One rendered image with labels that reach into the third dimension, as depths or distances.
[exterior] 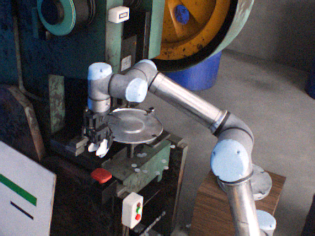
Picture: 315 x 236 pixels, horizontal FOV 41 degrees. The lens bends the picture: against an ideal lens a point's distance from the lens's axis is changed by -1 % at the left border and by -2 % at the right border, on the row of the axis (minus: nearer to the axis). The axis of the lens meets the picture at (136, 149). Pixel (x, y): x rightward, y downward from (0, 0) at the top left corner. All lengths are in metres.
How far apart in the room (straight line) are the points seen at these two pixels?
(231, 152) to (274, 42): 3.81
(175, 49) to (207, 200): 0.81
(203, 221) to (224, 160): 1.09
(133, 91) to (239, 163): 0.39
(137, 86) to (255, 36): 3.85
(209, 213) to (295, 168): 1.12
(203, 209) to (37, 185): 0.89
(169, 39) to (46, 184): 0.89
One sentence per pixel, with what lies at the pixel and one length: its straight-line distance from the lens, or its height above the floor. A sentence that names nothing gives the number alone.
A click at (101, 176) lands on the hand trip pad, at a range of 1.60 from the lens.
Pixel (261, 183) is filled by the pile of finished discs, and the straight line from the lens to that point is 2.33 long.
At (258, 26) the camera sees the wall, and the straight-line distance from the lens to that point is 5.06.
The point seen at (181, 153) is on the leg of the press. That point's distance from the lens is 2.07.
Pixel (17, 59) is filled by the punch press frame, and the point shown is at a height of 1.02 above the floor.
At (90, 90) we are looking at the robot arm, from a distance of 1.39.
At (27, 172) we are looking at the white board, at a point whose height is 0.52.
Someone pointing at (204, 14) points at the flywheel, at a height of 1.23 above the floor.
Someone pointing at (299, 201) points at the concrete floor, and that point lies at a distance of 2.95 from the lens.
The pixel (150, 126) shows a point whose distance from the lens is 1.88.
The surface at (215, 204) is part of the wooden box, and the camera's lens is 2.26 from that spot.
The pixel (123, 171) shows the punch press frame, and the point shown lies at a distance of 1.82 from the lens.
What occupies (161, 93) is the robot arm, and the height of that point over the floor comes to 1.11.
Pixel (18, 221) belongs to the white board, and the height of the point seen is 0.21.
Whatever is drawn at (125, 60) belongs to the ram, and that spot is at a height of 1.08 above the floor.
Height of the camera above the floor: 1.75
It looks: 34 degrees down
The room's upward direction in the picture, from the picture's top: 4 degrees clockwise
